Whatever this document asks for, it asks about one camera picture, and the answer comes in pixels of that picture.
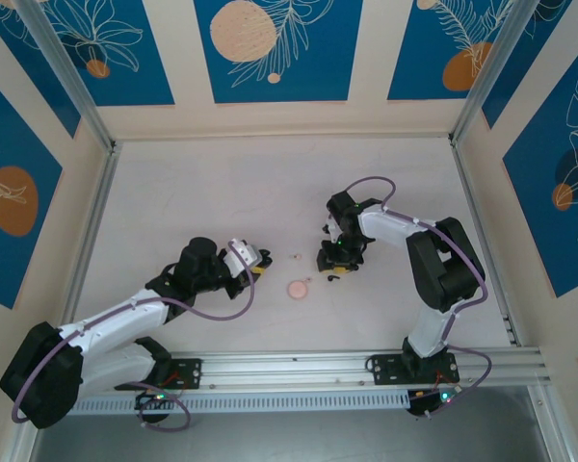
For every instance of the pink round charging case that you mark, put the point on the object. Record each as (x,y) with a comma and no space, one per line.
(298,290)

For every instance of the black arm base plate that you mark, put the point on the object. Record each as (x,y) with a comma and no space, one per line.
(383,370)
(192,373)

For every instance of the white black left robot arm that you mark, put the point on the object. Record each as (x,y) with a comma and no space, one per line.
(115,317)

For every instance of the aluminium table side rail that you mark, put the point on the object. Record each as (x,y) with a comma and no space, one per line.
(94,231)
(486,240)

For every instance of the small circuit board green light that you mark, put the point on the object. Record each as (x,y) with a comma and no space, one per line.
(156,397)
(443,397)

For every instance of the aluminium frame upright post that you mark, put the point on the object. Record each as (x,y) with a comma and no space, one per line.
(72,82)
(486,72)

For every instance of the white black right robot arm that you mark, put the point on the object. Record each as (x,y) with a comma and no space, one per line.
(390,226)

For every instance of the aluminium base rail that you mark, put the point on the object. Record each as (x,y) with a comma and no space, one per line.
(289,368)

